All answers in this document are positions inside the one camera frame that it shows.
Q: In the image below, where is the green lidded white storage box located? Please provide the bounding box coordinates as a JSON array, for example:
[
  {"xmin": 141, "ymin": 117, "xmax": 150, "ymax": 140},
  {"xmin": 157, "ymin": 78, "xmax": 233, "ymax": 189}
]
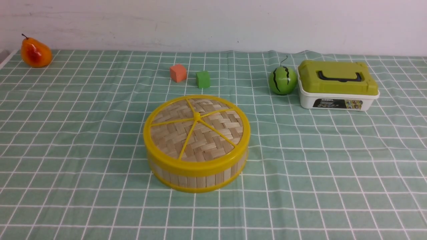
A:
[{"xmin": 298, "ymin": 60, "xmax": 380, "ymax": 111}]

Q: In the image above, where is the yellow woven bamboo steamer lid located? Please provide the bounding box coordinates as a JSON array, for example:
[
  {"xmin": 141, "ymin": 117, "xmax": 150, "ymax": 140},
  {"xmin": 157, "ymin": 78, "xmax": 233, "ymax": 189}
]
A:
[{"xmin": 143, "ymin": 95, "xmax": 251, "ymax": 177}]

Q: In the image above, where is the yellow bamboo steamer basket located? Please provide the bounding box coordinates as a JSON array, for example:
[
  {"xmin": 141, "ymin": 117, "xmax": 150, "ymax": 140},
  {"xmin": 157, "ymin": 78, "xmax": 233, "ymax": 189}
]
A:
[{"xmin": 147, "ymin": 150, "xmax": 250, "ymax": 193}]

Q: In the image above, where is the green checkered tablecloth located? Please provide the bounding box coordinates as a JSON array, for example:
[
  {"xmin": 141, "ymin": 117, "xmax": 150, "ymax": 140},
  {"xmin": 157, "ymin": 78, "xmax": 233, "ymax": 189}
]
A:
[{"xmin": 0, "ymin": 50, "xmax": 427, "ymax": 240}]

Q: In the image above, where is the orange red toy pear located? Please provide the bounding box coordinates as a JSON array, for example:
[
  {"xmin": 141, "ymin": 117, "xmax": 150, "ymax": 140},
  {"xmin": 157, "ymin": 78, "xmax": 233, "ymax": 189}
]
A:
[{"xmin": 20, "ymin": 34, "xmax": 53, "ymax": 68}]

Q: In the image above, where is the orange foam cube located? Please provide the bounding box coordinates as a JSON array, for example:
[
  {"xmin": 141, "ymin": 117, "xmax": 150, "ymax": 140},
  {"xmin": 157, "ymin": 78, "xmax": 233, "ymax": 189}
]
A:
[{"xmin": 169, "ymin": 64, "xmax": 187, "ymax": 83}]

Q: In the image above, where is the green toy watermelon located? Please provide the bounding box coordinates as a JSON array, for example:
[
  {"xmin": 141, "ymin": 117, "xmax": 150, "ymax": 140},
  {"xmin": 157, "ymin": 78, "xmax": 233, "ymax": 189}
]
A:
[{"xmin": 268, "ymin": 56, "xmax": 298, "ymax": 95}]

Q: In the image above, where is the green foam cube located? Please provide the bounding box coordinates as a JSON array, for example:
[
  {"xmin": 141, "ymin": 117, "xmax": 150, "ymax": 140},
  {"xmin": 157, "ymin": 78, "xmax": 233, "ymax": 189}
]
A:
[{"xmin": 196, "ymin": 70, "xmax": 211, "ymax": 89}]

